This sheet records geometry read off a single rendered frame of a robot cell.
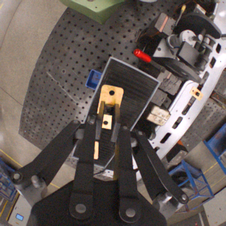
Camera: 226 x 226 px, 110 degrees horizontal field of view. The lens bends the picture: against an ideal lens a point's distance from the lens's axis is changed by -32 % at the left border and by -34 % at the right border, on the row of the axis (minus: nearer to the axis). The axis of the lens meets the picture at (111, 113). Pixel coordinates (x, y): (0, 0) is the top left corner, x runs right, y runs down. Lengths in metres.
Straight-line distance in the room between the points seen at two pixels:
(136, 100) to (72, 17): 0.69
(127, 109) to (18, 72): 1.93
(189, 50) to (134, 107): 0.22
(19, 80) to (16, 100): 0.40
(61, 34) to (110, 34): 0.32
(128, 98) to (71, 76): 0.56
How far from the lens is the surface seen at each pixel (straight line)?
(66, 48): 0.81
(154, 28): 0.40
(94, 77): 0.76
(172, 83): 0.42
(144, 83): 0.30
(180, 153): 0.73
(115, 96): 0.21
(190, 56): 0.35
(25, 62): 1.95
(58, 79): 0.85
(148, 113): 0.43
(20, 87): 2.12
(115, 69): 0.29
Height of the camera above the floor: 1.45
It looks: 63 degrees down
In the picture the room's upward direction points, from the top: 175 degrees counter-clockwise
